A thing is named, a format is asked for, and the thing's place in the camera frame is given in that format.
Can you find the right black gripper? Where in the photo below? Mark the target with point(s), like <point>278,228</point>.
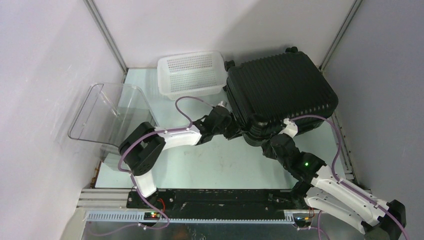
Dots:
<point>266,149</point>

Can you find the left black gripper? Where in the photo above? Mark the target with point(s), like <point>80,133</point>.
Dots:
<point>236,129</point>

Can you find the black ribbed hard-shell suitcase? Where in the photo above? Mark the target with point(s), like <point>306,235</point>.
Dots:
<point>265,91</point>

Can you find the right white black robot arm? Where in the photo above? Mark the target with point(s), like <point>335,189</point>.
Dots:
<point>321,188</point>

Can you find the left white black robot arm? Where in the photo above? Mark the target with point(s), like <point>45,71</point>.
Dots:
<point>141,149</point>

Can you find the white perforated plastic basket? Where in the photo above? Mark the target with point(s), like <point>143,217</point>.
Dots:
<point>193,74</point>

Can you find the clear acrylic bin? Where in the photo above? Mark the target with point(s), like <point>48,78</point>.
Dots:
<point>109,113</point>

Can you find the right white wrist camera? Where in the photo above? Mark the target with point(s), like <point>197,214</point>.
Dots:
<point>290,129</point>

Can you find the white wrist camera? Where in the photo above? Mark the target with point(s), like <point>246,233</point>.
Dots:
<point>290,129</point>
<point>222,105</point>

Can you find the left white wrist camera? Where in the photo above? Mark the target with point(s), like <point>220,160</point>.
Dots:
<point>222,105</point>

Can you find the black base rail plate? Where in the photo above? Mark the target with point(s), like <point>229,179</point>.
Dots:
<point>229,204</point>

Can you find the aluminium frame rail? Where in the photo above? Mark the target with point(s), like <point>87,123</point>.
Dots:
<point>126,204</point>

